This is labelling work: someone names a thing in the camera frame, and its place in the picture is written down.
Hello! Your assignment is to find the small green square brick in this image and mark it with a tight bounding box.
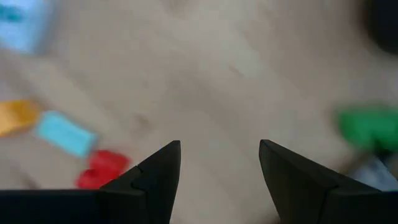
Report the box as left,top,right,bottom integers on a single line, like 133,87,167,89
335,104,398,154

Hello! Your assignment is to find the red two-stud toy brick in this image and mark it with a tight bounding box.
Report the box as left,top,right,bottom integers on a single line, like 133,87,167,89
74,149,131,190

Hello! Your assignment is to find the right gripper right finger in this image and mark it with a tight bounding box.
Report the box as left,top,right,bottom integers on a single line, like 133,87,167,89
259,138,398,224

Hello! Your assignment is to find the mint green flat brick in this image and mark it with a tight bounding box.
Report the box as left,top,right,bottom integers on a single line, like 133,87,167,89
34,110,99,159

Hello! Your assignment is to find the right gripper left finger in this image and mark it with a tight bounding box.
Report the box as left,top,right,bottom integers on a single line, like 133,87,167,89
99,139,182,224

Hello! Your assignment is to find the yellow single-stud toy block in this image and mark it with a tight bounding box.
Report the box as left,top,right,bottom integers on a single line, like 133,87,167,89
0,99,40,138

